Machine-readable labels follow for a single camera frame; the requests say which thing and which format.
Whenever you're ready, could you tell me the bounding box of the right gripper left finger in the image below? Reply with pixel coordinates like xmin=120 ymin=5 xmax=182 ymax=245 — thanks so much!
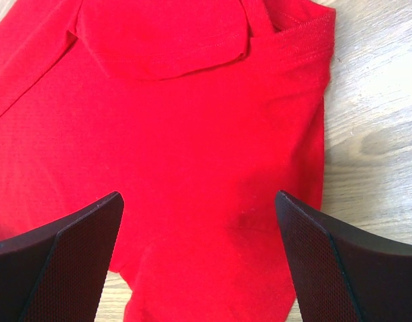
xmin=0 ymin=192 xmax=124 ymax=321

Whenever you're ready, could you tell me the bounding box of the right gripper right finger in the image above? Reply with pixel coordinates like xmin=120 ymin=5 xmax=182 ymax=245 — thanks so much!
xmin=275 ymin=191 xmax=412 ymax=321

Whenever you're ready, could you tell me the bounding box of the red t-shirt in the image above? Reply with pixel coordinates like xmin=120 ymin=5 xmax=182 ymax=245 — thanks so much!
xmin=0 ymin=1 xmax=336 ymax=321

